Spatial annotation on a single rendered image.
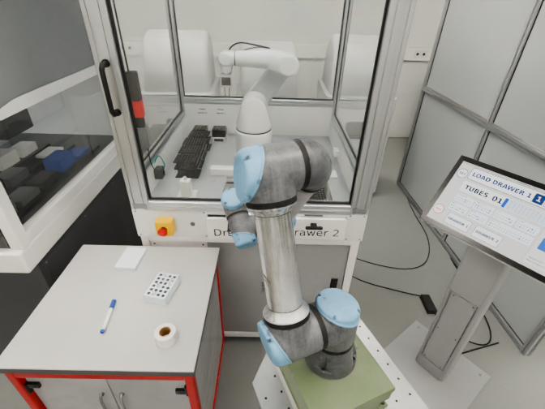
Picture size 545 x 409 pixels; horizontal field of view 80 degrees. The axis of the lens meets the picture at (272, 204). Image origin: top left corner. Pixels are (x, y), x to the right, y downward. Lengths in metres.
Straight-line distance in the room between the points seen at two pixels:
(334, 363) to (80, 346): 0.82
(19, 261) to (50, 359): 0.43
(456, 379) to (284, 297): 1.55
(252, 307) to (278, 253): 1.15
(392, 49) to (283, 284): 0.83
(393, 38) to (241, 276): 1.20
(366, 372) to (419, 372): 1.10
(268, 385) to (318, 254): 0.69
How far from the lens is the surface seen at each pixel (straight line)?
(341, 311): 0.87
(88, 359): 1.28
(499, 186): 1.51
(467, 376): 2.25
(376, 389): 1.04
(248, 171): 0.65
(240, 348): 2.09
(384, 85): 1.25
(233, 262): 1.62
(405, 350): 2.19
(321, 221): 1.43
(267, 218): 0.70
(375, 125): 1.28
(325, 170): 0.74
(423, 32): 4.88
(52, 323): 1.43
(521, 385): 2.42
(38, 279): 1.74
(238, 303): 1.84
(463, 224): 1.48
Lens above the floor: 1.75
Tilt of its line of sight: 33 degrees down
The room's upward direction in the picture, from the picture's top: 2 degrees clockwise
